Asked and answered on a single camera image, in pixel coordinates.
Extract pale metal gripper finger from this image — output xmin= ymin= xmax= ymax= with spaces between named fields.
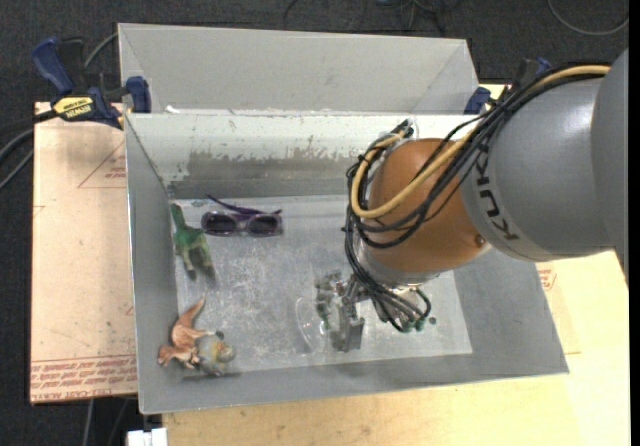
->
xmin=329 ymin=315 xmax=365 ymax=354
xmin=313 ymin=272 xmax=347 ymax=331

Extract green toy dinosaur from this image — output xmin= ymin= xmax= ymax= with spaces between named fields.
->
xmin=169 ymin=202 xmax=217 ymax=282

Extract brown cardboard board, red print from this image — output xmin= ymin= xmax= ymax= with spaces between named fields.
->
xmin=29 ymin=101 xmax=584 ymax=406

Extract orange toy dinosaur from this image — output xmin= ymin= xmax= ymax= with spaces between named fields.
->
xmin=156 ymin=295 xmax=217 ymax=370

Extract purple sunglasses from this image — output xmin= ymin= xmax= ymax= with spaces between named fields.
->
xmin=200 ymin=193 xmax=285 ymax=239

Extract grey-blue toy fish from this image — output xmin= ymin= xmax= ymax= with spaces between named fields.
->
xmin=193 ymin=330 xmax=237 ymax=377

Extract clear glass cup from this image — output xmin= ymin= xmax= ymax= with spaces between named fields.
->
xmin=293 ymin=295 xmax=332 ymax=356

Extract grey metal bin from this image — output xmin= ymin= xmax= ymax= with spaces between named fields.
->
xmin=117 ymin=22 xmax=570 ymax=415

